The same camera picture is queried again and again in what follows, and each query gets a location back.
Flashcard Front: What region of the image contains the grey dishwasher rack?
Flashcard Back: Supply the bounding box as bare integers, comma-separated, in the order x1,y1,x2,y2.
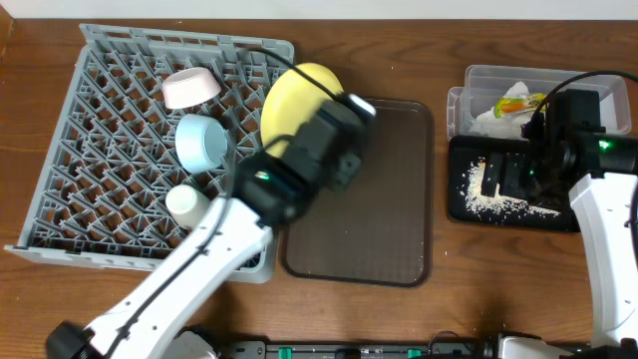
10,24,295,271

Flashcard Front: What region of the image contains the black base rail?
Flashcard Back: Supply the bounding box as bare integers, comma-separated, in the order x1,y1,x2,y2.
218,331,594,359

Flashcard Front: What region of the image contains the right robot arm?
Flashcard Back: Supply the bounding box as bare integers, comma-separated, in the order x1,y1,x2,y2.
481,89,637,358

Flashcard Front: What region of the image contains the spilled rice pile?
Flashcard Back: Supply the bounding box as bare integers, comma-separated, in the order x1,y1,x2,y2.
459,158,560,219

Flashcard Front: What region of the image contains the white bowl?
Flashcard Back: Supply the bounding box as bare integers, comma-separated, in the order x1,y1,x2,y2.
161,67,221,110

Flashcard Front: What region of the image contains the light blue bowl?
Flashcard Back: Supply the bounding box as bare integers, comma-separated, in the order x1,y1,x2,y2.
175,114,227,175

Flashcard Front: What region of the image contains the green snack wrapper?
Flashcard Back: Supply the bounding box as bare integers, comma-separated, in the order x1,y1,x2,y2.
493,93,546,119

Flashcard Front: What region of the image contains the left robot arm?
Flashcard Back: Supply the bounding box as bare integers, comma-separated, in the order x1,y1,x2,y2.
45,94,376,358

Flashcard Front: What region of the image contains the black waste tray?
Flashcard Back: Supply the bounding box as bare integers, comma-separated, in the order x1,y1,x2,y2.
447,136,579,232

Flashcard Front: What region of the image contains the white napkin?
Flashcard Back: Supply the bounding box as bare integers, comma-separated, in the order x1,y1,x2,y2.
470,107,533,140

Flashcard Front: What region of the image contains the white cup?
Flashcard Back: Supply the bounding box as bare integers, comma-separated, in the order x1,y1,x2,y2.
165,184,210,229

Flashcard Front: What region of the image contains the clear plastic waste bin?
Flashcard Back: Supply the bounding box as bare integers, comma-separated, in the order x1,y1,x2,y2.
447,65,632,139

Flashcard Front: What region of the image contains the yellow plate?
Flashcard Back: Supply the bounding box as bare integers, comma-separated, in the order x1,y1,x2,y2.
260,63,344,158

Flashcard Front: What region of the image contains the brown serving tray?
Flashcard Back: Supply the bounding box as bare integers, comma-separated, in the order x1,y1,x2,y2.
280,99,435,288

